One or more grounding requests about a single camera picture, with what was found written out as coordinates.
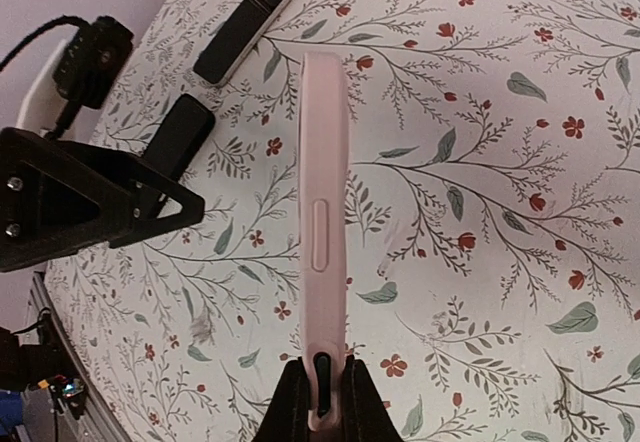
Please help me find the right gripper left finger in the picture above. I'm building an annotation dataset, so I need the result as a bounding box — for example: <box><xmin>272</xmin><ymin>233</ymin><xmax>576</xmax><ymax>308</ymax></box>
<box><xmin>262</xmin><ymin>358</ymin><xmax>310</xmax><ymax>442</ymax></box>

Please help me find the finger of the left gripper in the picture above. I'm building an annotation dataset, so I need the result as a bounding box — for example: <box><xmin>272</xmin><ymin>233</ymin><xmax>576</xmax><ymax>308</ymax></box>
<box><xmin>1</xmin><ymin>127</ymin><xmax>205</xmax><ymax>272</ymax></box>

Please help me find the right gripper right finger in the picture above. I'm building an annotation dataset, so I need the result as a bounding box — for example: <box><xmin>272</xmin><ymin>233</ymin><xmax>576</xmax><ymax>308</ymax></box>
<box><xmin>344</xmin><ymin>355</ymin><xmax>400</xmax><ymax>442</ymax></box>

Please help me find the black phone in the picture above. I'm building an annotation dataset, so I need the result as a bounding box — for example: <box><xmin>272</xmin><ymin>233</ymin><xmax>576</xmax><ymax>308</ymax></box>
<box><xmin>193</xmin><ymin>0</ymin><xmax>292</xmax><ymax>87</ymax></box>
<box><xmin>142</xmin><ymin>94</ymin><xmax>216</xmax><ymax>181</ymax></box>

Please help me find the pink phone case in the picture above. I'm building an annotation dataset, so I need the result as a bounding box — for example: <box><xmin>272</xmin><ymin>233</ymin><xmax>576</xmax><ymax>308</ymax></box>
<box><xmin>298</xmin><ymin>52</ymin><xmax>349</xmax><ymax>441</ymax></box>

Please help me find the black phone on table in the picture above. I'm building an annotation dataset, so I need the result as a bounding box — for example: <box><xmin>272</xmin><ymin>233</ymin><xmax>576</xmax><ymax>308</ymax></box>
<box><xmin>142</xmin><ymin>94</ymin><xmax>216</xmax><ymax>181</ymax></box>

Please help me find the floral table mat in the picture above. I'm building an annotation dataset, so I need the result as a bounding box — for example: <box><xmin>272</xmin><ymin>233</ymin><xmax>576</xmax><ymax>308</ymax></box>
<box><xmin>44</xmin><ymin>0</ymin><xmax>639</xmax><ymax>441</ymax></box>

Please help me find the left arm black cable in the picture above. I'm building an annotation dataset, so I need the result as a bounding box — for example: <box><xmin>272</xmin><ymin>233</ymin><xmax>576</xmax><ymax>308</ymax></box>
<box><xmin>0</xmin><ymin>14</ymin><xmax>96</xmax><ymax>73</ymax></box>

